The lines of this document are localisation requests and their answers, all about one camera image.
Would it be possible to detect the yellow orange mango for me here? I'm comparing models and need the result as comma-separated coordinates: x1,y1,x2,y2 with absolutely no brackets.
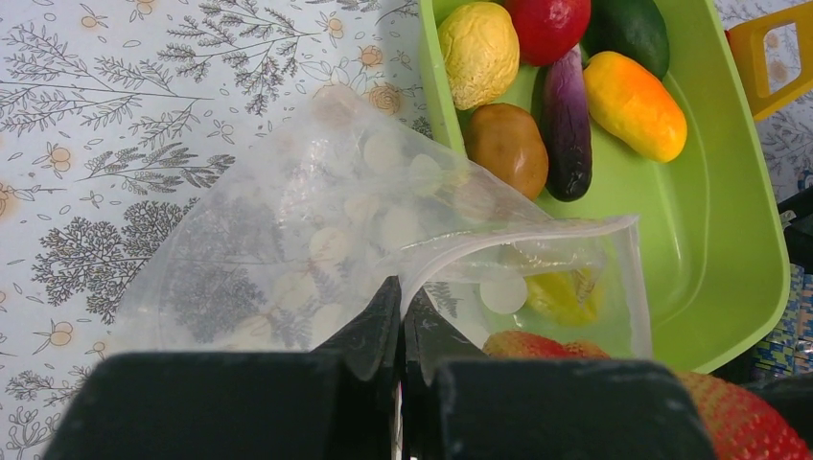
583,51,687,163

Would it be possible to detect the purple eggplant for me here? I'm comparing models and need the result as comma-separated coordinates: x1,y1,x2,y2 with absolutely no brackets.
541,45,592,202

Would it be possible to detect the brown kiwi potato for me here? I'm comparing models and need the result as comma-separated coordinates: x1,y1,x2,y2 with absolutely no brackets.
463,103,548,200

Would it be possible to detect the red strawberry bunch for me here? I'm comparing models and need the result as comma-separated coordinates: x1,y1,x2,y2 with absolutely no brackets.
483,330,812,459

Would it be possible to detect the yellow blue brick tower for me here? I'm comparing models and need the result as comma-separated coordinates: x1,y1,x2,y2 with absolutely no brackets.
726,0,813,123

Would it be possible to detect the red pomegranate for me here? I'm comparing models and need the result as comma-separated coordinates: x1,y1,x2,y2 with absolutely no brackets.
504,0,592,66

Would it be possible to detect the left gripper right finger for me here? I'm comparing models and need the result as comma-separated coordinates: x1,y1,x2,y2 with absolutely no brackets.
404,288,486,385

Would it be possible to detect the yellow green starfruit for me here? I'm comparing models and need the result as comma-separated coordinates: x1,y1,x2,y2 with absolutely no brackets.
524,268,603,328

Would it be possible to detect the yellow lemon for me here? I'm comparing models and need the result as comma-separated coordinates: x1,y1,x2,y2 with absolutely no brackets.
437,1,520,110

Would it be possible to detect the clear zip top bag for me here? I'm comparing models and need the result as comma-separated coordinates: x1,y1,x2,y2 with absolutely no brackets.
106,86,653,358

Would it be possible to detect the dark green avocado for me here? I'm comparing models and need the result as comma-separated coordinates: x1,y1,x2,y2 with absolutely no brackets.
581,0,670,80

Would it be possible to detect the black open case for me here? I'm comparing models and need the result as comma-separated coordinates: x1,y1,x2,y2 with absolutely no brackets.
736,188,812,382

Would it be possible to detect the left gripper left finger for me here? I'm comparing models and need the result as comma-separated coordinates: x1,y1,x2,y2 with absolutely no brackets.
314,276,401,381

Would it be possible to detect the green plastic tray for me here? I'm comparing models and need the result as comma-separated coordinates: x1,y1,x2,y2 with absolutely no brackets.
419,1,790,372

